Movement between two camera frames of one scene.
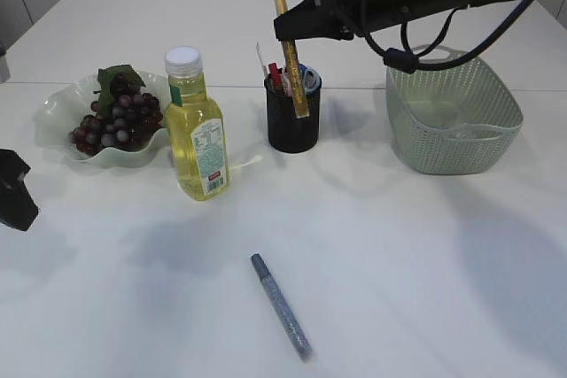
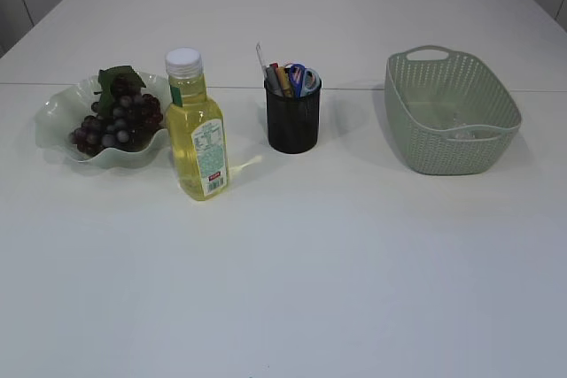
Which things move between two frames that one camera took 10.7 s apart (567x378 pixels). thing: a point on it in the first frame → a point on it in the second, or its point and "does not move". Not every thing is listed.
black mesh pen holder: x=287 y=132 does not move
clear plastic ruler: x=266 y=70 does not move
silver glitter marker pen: x=269 y=283 → x=273 y=83
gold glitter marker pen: x=293 y=62 → x=286 y=82
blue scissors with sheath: x=312 y=80 → x=296 y=73
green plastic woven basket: x=460 y=119 does not move
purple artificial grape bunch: x=124 y=116 does not move
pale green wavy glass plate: x=60 y=111 does not move
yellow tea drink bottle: x=196 y=129 does not move
